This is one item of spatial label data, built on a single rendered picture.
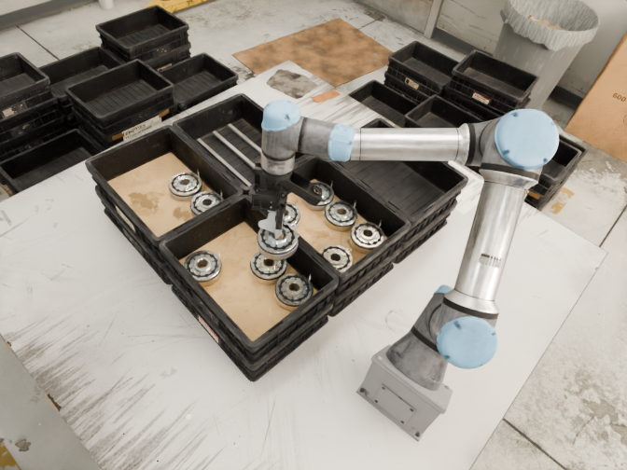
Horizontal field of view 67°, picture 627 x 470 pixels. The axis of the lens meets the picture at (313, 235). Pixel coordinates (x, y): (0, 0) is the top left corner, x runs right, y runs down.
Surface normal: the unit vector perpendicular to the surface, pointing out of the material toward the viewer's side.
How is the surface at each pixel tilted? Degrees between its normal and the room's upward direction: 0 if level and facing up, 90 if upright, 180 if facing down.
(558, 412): 0
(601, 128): 72
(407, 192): 0
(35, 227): 0
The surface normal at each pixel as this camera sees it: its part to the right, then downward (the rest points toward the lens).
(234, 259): 0.09, -0.63
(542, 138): -0.04, -0.01
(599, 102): -0.62, 0.37
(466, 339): -0.10, 0.25
